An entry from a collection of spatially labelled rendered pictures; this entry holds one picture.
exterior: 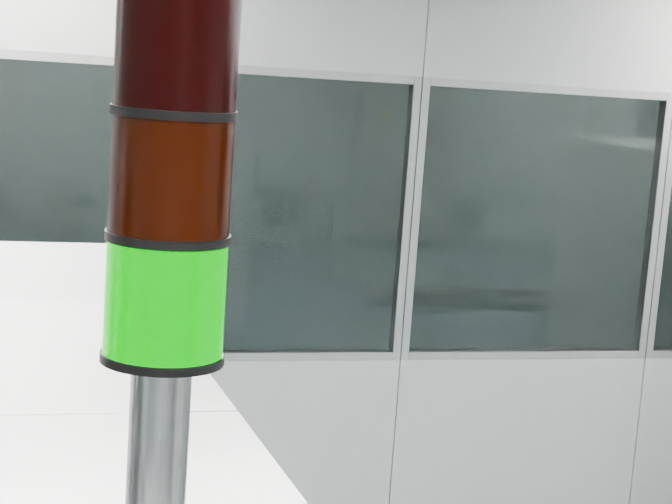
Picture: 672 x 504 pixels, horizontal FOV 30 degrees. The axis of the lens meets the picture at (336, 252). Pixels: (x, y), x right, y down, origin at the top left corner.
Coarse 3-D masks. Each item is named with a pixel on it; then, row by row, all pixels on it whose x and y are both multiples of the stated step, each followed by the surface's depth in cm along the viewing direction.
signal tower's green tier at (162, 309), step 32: (128, 256) 49; (160, 256) 48; (192, 256) 49; (224, 256) 50; (128, 288) 49; (160, 288) 48; (192, 288) 49; (224, 288) 51; (128, 320) 49; (160, 320) 49; (192, 320) 49; (128, 352) 49; (160, 352) 49; (192, 352) 49
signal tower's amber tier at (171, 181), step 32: (128, 128) 48; (160, 128) 47; (192, 128) 48; (224, 128) 49; (128, 160) 48; (160, 160) 48; (192, 160) 48; (224, 160) 49; (128, 192) 48; (160, 192) 48; (192, 192) 48; (224, 192) 49; (128, 224) 48; (160, 224) 48; (192, 224) 48; (224, 224) 50
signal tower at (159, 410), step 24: (168, 120) 47; (192, 120) 48; (216, 120) 48; (120, 240) 49; (144, 240) 48; (144, 384) 50; (168, 384) 50; (144, 408) 50; (168, 408) 50; (144, 432) 51; (168, 432) 51; (144, 456) 51; (168, 456) 51; (144, 480) 51; (168, 480) 51
